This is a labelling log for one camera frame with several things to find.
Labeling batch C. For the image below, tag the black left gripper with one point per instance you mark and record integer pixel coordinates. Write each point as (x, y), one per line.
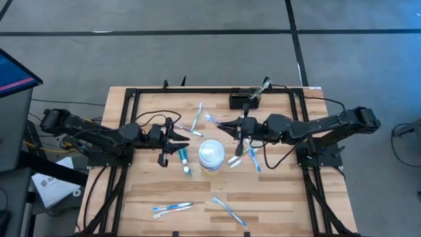
(156, 135)

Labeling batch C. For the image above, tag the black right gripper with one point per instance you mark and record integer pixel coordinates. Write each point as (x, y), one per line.
(250, 127)

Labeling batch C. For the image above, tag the white blue toothbrush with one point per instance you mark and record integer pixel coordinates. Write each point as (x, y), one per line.
(197, 116)

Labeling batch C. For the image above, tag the Lysol disinfecting wipes canister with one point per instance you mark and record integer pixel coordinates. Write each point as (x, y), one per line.
(211, 154)

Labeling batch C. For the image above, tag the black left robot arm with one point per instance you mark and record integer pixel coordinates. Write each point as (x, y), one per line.
(98, 133)

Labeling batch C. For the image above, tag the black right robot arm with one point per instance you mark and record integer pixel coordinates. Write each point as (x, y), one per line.
(329, 126)

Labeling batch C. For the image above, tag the black mesh organizer caddy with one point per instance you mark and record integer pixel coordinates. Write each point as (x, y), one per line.
(240, 102)

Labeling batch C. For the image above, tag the wrapped white orange toothbrush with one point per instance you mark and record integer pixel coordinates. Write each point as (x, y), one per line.
(172, 212)

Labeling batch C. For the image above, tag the white tape roll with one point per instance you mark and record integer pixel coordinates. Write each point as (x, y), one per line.
(74, 193)

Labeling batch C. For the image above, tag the black floor beam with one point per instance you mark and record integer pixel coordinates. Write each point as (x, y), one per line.
(52, 169)

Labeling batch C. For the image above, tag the white paper booklet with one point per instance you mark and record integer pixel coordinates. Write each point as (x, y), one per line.
(52, 187)

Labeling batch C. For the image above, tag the grey cabinet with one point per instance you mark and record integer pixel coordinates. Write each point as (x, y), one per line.
(14, 131)

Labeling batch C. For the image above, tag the computer monitor blue screen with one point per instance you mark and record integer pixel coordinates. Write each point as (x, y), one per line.
(13, 75)

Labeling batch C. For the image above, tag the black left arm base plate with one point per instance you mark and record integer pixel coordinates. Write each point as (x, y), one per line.
(108, 160)

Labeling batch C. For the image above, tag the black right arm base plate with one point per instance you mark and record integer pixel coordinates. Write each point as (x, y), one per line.
(325, 158)

